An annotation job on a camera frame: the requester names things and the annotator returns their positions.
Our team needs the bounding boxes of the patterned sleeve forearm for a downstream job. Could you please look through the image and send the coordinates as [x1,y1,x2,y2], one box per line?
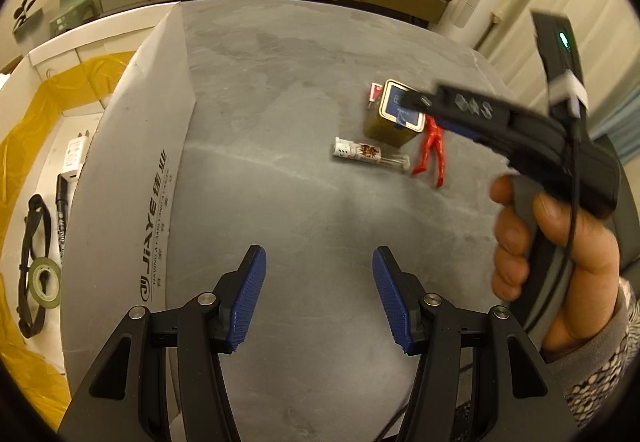
[548,277,639,429]

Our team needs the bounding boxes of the black safety goggles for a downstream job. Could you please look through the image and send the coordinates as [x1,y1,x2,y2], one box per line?
[17,193,52,339]

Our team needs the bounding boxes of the gold square tin blue lid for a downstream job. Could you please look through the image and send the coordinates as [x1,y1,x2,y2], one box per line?
[363,80,426,149]

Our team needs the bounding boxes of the white cardboard box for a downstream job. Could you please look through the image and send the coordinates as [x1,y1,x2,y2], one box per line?
[1,2,195,428]

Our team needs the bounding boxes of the white curtain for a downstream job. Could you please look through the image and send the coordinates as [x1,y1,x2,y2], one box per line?
[434,0,640,124]

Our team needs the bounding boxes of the green tape roll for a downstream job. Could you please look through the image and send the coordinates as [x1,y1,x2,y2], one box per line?
[28,257,61,309]

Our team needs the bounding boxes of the small clear tube bottle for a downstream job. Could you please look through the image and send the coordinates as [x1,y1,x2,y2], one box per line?
[333,137,410,171]

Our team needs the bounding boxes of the white power adapter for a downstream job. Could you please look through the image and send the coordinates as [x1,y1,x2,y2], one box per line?
[60,130,90,182]

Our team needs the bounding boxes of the black marker pen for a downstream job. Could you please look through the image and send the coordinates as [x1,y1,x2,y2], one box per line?
[54,175,68,260]

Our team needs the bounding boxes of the person's right hand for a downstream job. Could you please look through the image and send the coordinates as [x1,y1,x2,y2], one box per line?
[489,175,620,361]

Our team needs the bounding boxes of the red white carton box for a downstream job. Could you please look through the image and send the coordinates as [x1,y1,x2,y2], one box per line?
[368,83,383,108]

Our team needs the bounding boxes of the white pot black plant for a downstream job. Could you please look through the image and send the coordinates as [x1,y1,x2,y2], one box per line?
[12,0,49,56]

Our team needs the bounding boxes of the red plastic figure toy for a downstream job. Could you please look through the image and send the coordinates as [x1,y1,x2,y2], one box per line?
[411,116,446,189]

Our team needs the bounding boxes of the green plastic stool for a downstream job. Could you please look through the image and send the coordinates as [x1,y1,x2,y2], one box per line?
[50,0,99,37]

